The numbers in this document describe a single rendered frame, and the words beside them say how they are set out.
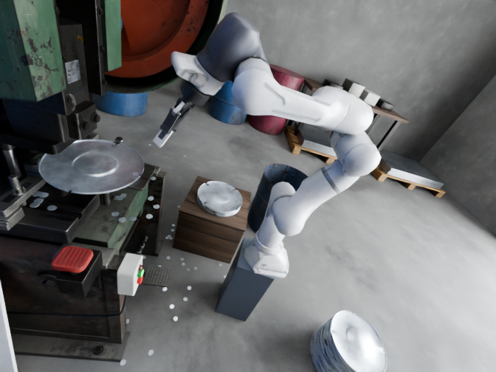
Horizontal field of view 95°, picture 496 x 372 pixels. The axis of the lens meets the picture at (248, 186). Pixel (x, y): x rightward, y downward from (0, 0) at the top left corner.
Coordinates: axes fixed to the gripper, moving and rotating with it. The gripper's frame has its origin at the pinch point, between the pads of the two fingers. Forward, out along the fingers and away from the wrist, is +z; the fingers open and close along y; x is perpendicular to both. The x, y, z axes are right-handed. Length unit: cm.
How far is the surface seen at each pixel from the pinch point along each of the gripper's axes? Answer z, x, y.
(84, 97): 8.5, 24.1, 0.8
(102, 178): 22.1, 5.6, -8.1
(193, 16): -23.4, 21.0, 33.5
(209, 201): 47, -35, 44
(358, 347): 19, -129, 0
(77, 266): 18.4, -7.8, -34.2
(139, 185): 17.8, -4.1, -4.6
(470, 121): -160, -311, 393
